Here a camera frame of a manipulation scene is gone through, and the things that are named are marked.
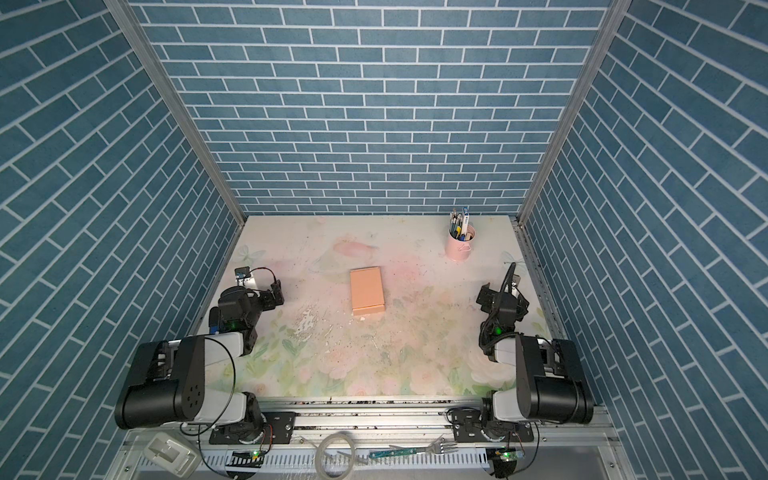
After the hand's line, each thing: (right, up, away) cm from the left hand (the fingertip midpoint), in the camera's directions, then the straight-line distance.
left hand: (265, 282), depth 92 cm
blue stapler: (-13, -11, -5) cm, 18 cm away
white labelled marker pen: (+63, +19, +5) cm, 66 cm away
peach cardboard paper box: (+31, -4, +5) cm, 32 cm away
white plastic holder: (-11, -37, -24) cm, 45 cm away
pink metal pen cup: (+63, +10, +12) cm, 65 cm away
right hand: (+74, -1, -1) cm, 74 cm away
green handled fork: (+52, -37, -21) cm, 68 cm away
